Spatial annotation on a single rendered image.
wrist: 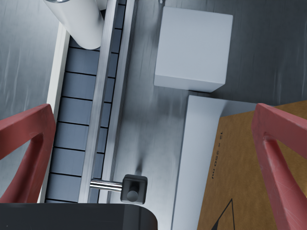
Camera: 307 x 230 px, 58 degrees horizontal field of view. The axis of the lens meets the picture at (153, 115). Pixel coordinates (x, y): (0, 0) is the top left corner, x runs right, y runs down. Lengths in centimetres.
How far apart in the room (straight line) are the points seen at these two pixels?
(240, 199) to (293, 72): 29
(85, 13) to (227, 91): 27
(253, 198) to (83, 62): 30
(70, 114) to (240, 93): 28
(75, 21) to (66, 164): 21
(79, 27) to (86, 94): 12
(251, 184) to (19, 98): 39
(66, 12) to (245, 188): 26
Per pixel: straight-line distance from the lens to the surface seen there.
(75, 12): 32
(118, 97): 43
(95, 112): 34
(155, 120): 47
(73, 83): 44
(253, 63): 51
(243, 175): 31
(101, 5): 44
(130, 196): 31
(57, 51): 42
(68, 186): 44
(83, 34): 38
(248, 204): 29
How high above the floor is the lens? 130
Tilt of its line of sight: 86 degrees down
